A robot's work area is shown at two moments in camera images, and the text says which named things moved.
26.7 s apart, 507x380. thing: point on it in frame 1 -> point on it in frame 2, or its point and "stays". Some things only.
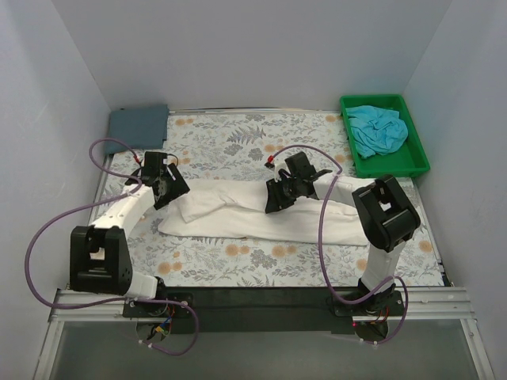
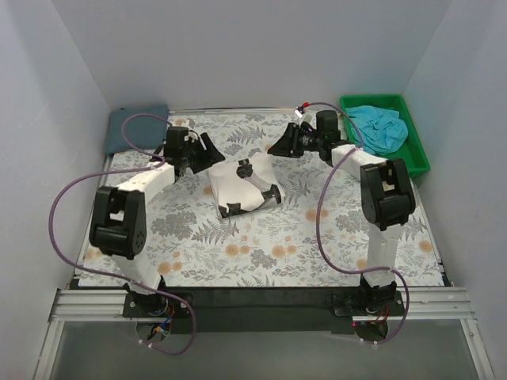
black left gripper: (174, 187) -> (199, 151)
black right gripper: (275, 196) -> (293, 139)
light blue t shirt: (376, 131) stays
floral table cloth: (220, 146) stays
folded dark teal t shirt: (142, 127) stays
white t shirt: (237, 209) -> (248, 191)
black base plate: (264, 309) stays
